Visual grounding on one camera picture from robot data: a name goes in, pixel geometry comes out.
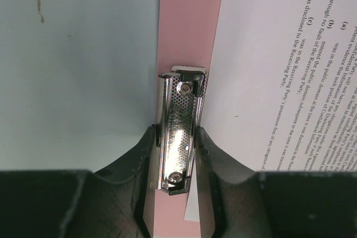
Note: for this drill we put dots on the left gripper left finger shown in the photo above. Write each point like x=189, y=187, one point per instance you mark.
x=121, y=212

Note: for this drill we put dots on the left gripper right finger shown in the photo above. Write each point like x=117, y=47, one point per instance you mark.
x=230, y=202

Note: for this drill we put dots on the printed text sheet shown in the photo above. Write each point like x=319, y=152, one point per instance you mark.
x=281, y=94

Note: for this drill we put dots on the metal clipboard clip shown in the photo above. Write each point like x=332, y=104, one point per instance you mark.
x=181, y=94

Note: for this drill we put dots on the pink clipboard folder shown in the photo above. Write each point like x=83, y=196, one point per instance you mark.
x=186, y=33

